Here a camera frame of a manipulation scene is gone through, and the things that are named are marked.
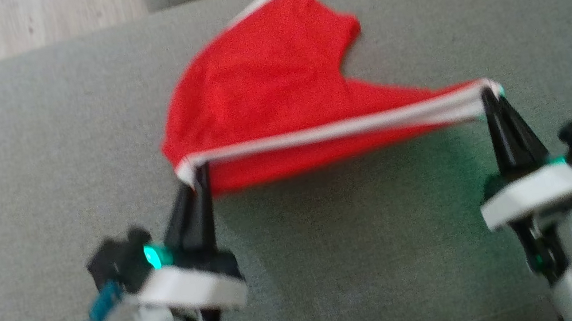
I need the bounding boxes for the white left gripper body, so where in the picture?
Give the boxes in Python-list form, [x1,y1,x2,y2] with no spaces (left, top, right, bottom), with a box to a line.
[128,227,254,321]

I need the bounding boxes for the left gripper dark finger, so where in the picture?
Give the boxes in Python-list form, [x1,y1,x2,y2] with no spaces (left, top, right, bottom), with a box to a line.
[156,181,209,255]
[176,162,223,257]

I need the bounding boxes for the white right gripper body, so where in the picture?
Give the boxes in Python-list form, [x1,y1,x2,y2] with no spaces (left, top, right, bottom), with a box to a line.
[474,154,572,295]

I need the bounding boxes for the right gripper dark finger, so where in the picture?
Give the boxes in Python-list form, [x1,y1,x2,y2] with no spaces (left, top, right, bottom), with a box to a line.
[479,84,526,177]
[497,89,553,171]

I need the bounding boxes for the red shorts with white trim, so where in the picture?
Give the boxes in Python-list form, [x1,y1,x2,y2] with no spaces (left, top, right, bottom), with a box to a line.
[136,0,514,205]

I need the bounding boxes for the large grey sofa seat cushion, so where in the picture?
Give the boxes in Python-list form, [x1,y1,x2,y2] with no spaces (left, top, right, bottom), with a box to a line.
[0,0,572,321]

